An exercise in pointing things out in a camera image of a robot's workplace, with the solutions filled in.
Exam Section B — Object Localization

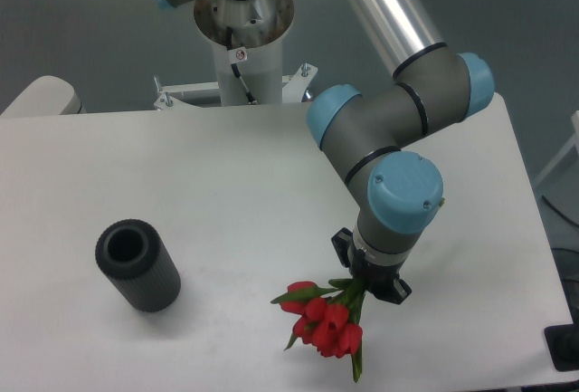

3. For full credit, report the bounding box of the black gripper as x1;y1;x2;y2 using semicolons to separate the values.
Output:
331;227;412;305

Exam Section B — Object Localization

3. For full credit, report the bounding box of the red tulip bouquet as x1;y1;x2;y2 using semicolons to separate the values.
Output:
271;278;367;382

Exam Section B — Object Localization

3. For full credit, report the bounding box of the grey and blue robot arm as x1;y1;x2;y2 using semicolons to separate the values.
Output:
156;0;495;304

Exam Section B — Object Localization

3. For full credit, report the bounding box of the dark grey ribbed vase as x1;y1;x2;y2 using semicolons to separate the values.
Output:
95;219;181;312

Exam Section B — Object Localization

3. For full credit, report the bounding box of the black device at table edge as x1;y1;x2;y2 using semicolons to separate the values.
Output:
544;324;578;372

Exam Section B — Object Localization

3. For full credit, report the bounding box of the white chair seat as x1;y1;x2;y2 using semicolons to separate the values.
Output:
1;75;87;119

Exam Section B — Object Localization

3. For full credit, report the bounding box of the black cable on floor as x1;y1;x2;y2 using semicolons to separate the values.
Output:
540;194;579;226

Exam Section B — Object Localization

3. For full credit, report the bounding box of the white pedestal base bracket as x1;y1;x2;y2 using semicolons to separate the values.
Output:
153;62;318;110

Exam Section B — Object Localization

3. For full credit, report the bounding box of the white frame at right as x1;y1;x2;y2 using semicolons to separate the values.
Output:
531;111;578;190

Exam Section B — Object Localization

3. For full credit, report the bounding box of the black cable on pedestal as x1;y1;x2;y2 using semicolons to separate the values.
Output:
224;25;260;106

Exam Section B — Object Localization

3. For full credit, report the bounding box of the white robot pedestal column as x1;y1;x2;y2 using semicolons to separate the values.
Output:
194;0;294;106

